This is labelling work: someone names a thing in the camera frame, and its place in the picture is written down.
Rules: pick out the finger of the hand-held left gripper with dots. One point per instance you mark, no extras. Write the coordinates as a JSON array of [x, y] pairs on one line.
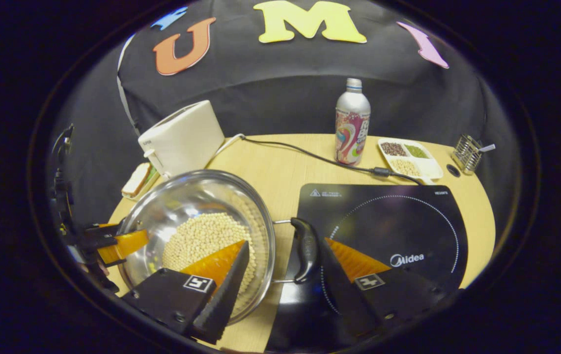
[[123, 246], [106, 280]]

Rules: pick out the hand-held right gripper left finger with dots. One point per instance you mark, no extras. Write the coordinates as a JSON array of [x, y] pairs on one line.
[[226, 300]]

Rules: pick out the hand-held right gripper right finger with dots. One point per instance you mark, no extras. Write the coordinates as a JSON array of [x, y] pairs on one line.
[[344, 290]]

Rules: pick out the stainless steel pot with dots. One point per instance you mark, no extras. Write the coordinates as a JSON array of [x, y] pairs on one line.
[[187, 196]]

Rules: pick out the black induction cooktop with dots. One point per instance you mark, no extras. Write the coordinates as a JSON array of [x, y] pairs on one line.
[[398, 221]]

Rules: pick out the toast sandwich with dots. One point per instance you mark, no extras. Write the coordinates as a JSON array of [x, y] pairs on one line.
[[135, 180]]

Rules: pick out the heap of soybeans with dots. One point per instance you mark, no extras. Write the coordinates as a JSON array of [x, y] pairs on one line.
[[202, 236]]

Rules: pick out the small green plate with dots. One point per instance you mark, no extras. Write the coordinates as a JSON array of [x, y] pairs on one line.
[[153, 179]]

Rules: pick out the white toaster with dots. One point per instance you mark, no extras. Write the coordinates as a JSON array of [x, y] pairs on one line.
[[182, 137]]

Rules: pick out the white divided bean tray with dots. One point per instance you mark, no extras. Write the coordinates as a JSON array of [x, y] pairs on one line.
[[429, 170]]

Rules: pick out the black table grommet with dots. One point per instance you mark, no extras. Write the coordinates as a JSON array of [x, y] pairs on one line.
[[453, 170]]

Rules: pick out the silver printed drink bottle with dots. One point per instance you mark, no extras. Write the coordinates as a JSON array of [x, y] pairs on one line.
[[352, 128]]

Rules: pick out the metal spoon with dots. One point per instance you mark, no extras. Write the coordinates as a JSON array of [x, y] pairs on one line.
[[487, 147]]

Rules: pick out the black backdrop cloth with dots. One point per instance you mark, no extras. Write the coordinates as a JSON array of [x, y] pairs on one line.
[[270, 88]]

